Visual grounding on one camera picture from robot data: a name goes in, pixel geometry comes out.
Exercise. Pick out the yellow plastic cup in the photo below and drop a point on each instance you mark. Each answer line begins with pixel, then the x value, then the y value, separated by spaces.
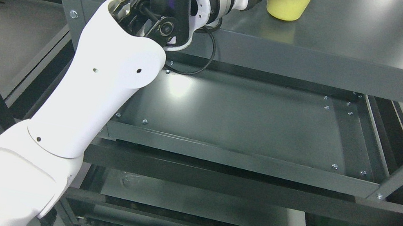
pixel 287 10

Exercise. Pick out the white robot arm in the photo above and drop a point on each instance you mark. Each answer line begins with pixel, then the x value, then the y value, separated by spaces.
pixel 121 49

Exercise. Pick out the dark grey metal shelf rack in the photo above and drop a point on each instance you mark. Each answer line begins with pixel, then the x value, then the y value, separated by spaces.
pixel 258 122

